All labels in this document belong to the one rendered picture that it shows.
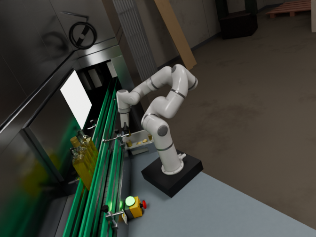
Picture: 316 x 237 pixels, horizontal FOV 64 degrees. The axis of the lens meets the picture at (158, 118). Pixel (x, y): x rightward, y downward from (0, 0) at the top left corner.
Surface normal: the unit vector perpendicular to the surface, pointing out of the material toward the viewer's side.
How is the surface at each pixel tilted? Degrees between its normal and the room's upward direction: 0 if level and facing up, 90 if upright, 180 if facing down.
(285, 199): 0
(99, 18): 90
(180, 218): 0
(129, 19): 90
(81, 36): 90
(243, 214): 0
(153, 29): 90
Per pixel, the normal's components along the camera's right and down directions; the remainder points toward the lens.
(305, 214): -0.30, -0.83
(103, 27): 0.07, 0.47
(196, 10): 0.61, 0.22
